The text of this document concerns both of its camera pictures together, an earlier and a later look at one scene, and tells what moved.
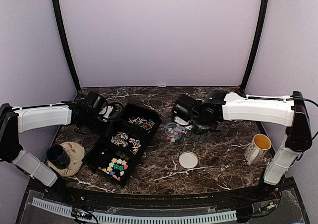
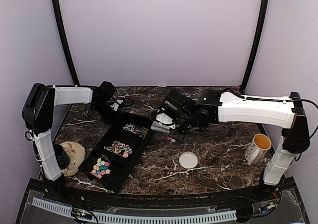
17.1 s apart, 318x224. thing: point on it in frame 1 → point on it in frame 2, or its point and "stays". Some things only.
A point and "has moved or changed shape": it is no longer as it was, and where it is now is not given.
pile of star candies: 116,165 → 101,168
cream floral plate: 76,153 stays
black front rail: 211,199 stays
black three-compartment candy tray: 127,136 has moved or changed shape
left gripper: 106,130 → 118,118
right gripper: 199,138 → 181,137
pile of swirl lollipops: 120,139 → 120,148
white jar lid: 188,160 stays
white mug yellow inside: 256,150 stays
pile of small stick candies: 147,124 → 141,131
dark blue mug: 57,156 stays
